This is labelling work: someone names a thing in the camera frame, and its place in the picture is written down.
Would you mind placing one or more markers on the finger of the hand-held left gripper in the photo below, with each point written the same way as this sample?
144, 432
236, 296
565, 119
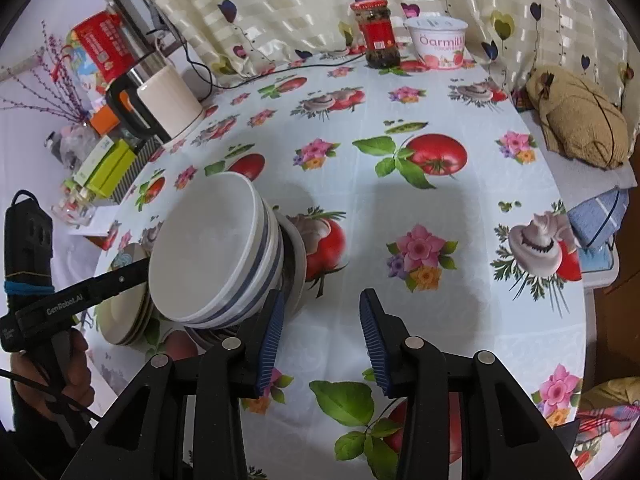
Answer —
120, 280

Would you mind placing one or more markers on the white yogurt tub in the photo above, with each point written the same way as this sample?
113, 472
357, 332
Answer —
440, 45

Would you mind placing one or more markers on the pale flat box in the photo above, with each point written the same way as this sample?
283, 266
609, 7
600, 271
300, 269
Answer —
95, 160

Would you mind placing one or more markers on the blue striped towel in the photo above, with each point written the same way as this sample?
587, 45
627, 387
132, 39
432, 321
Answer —
595, 220

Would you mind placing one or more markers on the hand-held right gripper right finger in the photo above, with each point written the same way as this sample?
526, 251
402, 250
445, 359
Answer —
372, 345

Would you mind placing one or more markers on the purple dried branches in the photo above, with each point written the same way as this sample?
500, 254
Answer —
70, 105

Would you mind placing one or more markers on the plaid cloth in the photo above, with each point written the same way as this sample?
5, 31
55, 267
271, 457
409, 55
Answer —
600, 425

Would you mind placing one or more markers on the white wall pipe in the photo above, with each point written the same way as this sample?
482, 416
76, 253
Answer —
20, 67

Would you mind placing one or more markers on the stainless steel bowl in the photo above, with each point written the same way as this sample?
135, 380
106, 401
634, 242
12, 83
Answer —
212, 334

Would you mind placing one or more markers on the glass jar red label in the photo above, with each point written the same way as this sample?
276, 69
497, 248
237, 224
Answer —
377, 35

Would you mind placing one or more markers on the lime green box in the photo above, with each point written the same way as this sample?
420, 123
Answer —
112, 172

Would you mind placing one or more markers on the floral vegetable print tablecloth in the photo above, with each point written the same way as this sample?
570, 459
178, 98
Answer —
465, 220

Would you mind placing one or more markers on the yellow cloth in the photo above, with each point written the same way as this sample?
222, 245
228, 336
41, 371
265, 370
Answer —
610, 392

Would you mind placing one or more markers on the cream curtain heart print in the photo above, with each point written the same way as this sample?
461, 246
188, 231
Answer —
300, 5

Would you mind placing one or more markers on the person's left forearm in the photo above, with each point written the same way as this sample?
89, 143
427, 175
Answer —
15, 440

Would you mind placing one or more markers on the white sheet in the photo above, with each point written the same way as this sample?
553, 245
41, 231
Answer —
30, 170

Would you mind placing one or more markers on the beige plate brown patch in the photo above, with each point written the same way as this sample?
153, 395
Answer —
141, 329
145, 332
122, 320

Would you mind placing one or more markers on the dark jar black lid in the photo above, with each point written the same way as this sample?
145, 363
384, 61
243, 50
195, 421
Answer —
54, 145

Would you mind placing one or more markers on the orange box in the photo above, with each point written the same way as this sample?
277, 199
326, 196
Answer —
105, 120

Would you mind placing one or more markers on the glass mug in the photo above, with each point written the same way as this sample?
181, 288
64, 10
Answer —
75, 210

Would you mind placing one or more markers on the red snack packet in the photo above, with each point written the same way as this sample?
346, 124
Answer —
105, 45

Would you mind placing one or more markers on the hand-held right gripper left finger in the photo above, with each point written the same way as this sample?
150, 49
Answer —
270, 345

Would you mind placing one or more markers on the clear plastic bag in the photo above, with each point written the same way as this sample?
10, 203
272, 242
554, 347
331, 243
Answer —
75, 140

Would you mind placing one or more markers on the person's left hand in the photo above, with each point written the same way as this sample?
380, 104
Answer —
80, 370

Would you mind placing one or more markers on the cream electric kettle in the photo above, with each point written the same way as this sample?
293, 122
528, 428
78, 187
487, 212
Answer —
170, 100

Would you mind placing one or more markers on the white board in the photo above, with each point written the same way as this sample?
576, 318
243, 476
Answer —
100, 225

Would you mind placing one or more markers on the white chair seat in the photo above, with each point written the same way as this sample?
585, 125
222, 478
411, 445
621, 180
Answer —
607, 277

